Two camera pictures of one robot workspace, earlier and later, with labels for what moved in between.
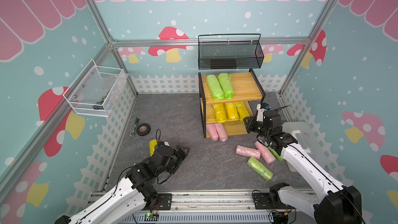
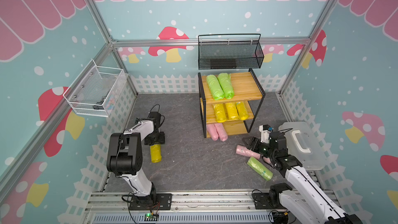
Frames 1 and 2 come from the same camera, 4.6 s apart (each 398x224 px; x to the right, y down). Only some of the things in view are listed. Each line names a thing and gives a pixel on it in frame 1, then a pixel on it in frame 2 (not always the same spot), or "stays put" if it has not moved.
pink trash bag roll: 248,151 stays put
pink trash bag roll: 212,131 stays put
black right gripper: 251,121 → 254,140
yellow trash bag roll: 219,112 stays put
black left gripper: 178,158 → 160,140
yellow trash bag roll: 232,113 stays put
